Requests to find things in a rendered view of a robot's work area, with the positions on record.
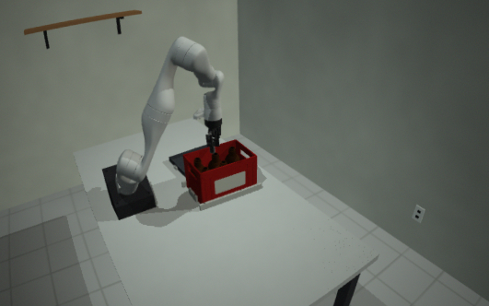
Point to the red crate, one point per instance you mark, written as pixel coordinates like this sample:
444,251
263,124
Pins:
224,180

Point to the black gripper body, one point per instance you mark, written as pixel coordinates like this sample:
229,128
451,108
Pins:
212,125

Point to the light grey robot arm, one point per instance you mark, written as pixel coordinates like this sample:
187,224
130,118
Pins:
190,56

